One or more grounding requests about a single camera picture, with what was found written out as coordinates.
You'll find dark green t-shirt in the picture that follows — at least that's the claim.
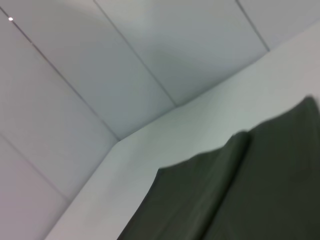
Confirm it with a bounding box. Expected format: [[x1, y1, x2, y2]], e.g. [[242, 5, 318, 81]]
[[116, 95, 320, 240]]

